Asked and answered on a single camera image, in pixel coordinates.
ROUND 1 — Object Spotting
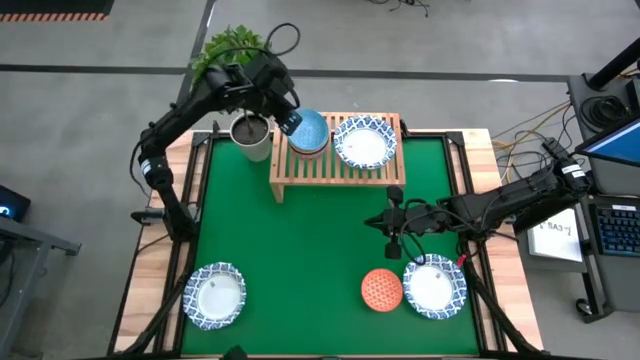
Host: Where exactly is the grey-blue radial-pattern bowl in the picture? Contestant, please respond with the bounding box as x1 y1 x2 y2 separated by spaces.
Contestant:
289 142 331 160

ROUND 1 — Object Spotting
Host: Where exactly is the small black object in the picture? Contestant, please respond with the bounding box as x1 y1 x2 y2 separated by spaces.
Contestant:
219 344 249 360

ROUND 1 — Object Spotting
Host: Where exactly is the green table mat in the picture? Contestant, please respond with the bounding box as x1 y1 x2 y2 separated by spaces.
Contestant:
180 133 481 357

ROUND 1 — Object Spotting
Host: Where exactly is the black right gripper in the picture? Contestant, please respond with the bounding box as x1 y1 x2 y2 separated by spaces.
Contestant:
363 185 452 261

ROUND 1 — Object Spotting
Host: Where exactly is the yellow floor cable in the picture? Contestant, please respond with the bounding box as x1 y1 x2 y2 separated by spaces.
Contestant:
492 102 574 189

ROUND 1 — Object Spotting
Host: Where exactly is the green plant in white pot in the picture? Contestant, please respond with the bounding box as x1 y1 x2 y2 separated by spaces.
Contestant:
188 24 275 164

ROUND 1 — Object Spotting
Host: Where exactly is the blue wave-pattern bowl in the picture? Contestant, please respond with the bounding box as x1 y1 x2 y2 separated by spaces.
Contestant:
287 108 331 153

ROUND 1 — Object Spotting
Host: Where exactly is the white paper sheet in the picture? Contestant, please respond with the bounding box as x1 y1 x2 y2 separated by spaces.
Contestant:
526 219 586 265

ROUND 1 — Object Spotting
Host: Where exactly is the black backlit keyboard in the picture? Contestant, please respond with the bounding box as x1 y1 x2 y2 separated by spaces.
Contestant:
591 202 640 258

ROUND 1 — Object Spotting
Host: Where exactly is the orange honeycomb-pattern bowl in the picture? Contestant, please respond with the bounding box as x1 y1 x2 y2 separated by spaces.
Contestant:
360 268 404 313

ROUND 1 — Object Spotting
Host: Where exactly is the black computer with blue light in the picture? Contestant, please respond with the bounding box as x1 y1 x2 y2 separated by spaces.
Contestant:
0 184 32 224

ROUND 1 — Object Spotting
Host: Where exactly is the wooden slatted shelf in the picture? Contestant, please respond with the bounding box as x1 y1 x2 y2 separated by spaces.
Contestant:
268 111 407 204

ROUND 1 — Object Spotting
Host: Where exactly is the black mat with hazard stripe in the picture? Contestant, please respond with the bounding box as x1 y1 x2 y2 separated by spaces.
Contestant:
0 0 115 23

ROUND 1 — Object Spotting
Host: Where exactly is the grey equipment cart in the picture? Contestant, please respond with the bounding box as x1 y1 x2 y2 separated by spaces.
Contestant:
567 72 640 324

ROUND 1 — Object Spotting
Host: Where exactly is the monitor with blue screen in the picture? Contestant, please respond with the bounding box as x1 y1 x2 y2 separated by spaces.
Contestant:
573 117 640 169

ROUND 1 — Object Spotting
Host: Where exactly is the black post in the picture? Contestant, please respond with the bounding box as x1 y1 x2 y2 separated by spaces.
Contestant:
587 37 640 92

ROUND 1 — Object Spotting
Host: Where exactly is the grey side table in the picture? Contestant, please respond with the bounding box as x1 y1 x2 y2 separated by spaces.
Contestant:
0 214 82 359

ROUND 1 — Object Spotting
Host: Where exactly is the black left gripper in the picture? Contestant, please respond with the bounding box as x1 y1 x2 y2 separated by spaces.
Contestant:
238 51 304 137

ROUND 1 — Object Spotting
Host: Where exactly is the blue and white paper plate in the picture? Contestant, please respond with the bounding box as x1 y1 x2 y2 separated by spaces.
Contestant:
402 253 468 321
182 261 248 331
333 114 399 171

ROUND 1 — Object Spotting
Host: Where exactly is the black cable bundle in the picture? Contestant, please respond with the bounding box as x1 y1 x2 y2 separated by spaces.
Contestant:
367 0 432 19

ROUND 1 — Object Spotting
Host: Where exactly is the black floor cable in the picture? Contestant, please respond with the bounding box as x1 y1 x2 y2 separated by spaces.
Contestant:
494 104 587 174

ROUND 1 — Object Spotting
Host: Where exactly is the coiled black cable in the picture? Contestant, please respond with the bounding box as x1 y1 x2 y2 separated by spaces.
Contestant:
579 94 632 132

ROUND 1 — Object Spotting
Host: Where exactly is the black power strip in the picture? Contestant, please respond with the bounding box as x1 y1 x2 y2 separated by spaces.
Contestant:
542 137 569 157

